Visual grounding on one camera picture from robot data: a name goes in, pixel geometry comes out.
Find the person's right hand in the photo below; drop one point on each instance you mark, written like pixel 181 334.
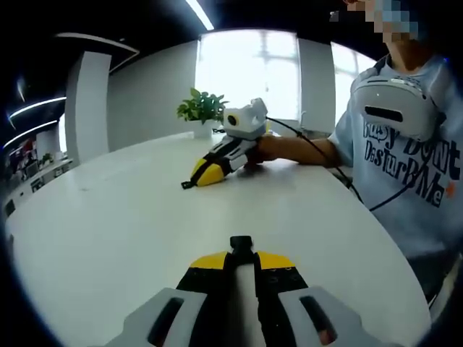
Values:
pixel 267 148

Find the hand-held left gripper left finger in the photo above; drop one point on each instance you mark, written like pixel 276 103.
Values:
pixel 173 318

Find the white ceiling rail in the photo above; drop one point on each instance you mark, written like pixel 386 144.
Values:
pixel 79 37

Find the row of white office desks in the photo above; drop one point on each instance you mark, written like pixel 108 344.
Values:
pixel 36 180

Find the white ceiling light strip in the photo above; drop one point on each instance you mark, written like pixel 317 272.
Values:
pixel 36 107
pixel 32 132
pixel 199 13

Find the black plastic buckle pronged part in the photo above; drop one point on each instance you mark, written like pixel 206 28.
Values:
pixel 185 185

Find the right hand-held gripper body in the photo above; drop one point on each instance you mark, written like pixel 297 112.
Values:
pixel 249 123

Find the white chest-worn device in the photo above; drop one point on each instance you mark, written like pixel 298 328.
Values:
pixel 390 94

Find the small distant potted plant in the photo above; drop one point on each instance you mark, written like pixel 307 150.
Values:
pixel 46 159

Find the person's light blue printed shirt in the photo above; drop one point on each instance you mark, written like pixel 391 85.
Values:
pixel 398 217

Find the white curved pillar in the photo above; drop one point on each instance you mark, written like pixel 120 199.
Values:
pixel 87 108

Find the green potted plant white pot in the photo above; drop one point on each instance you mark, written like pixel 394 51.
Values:
pixel 202 106

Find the black plastic buckle socket part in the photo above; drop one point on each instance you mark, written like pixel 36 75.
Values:
pixel 241 246

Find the bright window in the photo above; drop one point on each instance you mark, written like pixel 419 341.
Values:
pixel 343 90
pixel 246 72

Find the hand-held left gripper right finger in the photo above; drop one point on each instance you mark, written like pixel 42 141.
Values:
pixel 311 318

